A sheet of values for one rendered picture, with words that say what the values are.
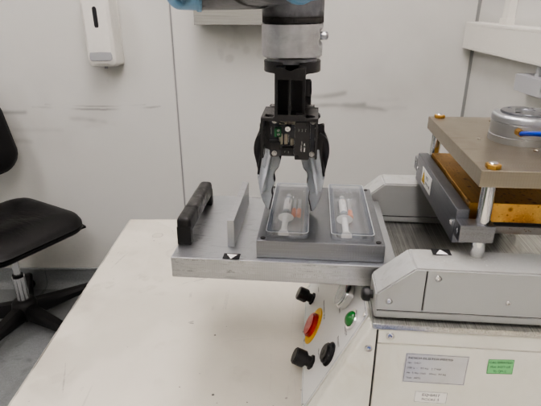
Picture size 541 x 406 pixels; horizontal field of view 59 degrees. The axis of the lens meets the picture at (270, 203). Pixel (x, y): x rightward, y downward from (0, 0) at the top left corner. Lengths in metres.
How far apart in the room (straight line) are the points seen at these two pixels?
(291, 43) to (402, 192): 0.35
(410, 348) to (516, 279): 0.14
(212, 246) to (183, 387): 0.23
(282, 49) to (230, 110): 1.47
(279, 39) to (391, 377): 0.43
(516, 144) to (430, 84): 1.46
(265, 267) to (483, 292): 0.26
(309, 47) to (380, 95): 1.49
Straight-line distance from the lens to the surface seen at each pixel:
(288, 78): 0.58
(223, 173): 2.12
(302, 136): 0.59
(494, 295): 0.61
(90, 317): 0.95
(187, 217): 0.66
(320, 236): 0.63
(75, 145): 2.24
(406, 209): 0.84
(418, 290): 0.59
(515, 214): 0.64
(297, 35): 0.58
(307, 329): 0.79
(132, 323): 0.91
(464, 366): 0.65
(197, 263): 0.64
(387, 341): 0.61
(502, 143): 0.69
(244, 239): 0.67
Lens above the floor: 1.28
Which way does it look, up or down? 23 degrees down
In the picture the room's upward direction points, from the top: straight up
